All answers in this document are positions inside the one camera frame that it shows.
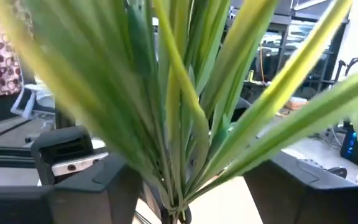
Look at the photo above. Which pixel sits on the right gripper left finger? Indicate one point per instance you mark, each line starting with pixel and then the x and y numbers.
pixel 89 199

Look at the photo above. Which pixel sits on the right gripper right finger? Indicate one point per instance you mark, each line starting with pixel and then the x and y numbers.
pixel 306 199

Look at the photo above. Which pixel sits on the pink artificial flower bunch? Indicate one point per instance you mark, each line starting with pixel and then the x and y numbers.
pixel 172 124

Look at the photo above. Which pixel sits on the white chair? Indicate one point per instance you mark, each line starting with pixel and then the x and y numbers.
pixel 26 102

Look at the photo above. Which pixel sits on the cardboard box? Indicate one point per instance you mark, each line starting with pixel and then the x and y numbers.
pixel 297 103

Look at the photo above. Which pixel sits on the black shelving unit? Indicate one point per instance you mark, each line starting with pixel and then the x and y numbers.
pixel 283 37

